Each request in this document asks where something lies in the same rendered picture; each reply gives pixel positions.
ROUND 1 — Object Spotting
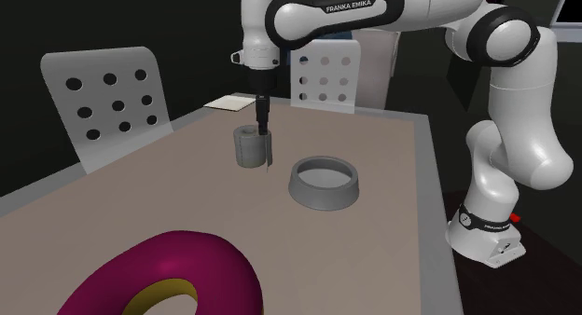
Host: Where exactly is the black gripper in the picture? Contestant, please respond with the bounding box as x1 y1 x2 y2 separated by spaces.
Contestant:
248 68 279 137

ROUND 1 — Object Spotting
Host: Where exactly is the white flat napkin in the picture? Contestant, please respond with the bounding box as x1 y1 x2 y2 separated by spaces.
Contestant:
202 93 257 114

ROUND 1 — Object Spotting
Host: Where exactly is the grey toilet paper roll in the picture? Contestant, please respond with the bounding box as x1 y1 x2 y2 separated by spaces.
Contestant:
232 124 274 173

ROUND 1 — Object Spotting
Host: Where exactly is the white chair with round holes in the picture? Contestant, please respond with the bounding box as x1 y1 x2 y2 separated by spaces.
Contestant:
288 38 363 116
39 46 175 176

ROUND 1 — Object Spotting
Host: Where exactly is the grey round bowl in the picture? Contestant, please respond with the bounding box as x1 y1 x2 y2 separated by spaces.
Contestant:
287 155 361 212

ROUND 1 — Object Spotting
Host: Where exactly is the beige table with grey rim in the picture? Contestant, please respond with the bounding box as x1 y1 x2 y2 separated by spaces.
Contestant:
0 92 465 315

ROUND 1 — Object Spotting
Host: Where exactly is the white framed window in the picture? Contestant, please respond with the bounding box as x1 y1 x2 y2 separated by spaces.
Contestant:
548 0 582 44

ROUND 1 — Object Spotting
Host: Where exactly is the dark robot stand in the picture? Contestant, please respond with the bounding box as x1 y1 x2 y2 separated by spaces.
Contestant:
442 190 582 315

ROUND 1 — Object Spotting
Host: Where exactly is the magenta ring with yellow inside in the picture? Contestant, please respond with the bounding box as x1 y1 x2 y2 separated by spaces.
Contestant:
56 230 264 315

